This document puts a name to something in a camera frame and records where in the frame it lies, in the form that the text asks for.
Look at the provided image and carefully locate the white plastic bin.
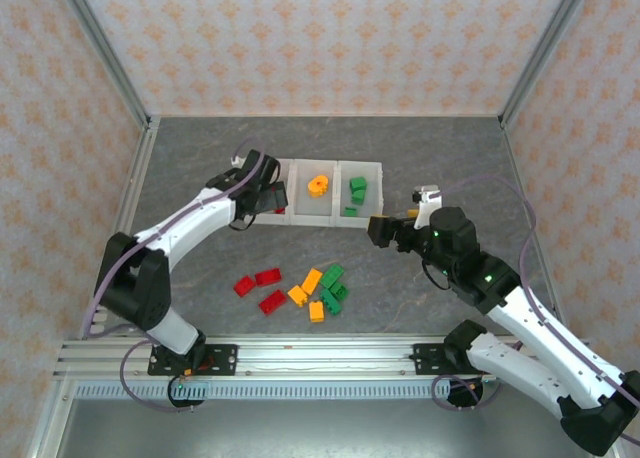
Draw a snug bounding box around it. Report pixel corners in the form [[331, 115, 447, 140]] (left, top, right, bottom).
[[291, 158, 342, 228], [253, 157, 297, 228], [335, 159, 386, 230]]

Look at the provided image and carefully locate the aluminium mounting beam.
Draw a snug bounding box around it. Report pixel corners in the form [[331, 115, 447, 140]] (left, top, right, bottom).
[[53, 333, 594, 380]]

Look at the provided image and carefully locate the grey metal panel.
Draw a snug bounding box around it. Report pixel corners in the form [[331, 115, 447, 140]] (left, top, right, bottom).
[[49, 397, 619, 458]]

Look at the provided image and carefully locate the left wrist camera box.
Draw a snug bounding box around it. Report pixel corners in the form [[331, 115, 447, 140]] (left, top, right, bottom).
[[230, 150, 266, 177]]

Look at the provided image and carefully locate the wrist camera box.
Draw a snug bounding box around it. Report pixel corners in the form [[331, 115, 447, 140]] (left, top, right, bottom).
[[411, 184, 445, 229], [230, 150, 266, 177]]

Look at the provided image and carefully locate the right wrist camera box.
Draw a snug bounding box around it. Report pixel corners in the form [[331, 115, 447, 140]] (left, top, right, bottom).
[[411, 184, 445, 229]]

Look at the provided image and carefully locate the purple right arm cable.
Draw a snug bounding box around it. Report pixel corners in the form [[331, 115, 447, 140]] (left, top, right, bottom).
[[431, 174, 640, 447]]

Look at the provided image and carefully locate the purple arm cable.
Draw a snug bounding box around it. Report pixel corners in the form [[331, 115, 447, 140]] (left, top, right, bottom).
[[431, 174, 640, 447], [82, 136, 267, 414]]

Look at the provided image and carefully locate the aluminium table edge rail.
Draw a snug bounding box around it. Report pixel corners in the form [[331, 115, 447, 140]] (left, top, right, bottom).
[[79, 117, 161, 339], [498, 120, 565, 335], [148, 111, 504, 121]]

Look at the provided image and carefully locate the grey slotted cable duct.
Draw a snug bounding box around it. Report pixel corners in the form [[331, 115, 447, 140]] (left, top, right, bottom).
[[73, 379, 484, 402]]

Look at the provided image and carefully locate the aluminium frame post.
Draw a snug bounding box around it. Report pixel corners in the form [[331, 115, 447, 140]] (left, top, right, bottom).
[[24, 377, 77, 458], [52, 0, 154, 130], [499, 0, 600, 130]]

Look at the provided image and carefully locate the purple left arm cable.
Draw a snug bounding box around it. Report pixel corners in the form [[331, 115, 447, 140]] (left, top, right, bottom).
[[82, 136, 267, 414]]

